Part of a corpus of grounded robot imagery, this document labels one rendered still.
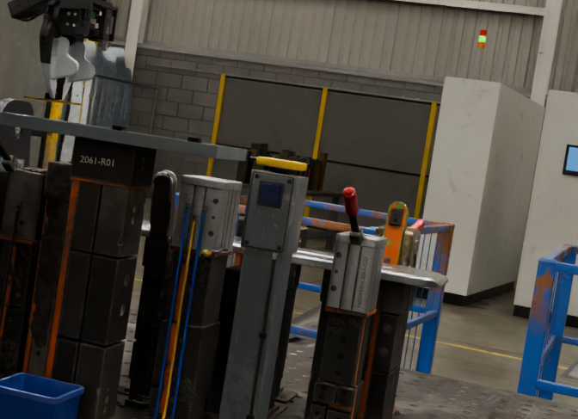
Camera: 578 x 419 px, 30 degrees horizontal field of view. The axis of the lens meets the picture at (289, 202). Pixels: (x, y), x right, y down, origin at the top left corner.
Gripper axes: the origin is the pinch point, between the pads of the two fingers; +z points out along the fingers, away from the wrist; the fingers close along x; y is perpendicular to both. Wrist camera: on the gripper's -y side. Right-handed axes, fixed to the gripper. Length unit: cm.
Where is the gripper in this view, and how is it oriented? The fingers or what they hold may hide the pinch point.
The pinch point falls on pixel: (53, 89)
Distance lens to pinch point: 170.1
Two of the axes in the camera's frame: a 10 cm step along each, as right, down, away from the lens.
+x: 3.8, 0.1, 9.2
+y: 9.1, 1.6, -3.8
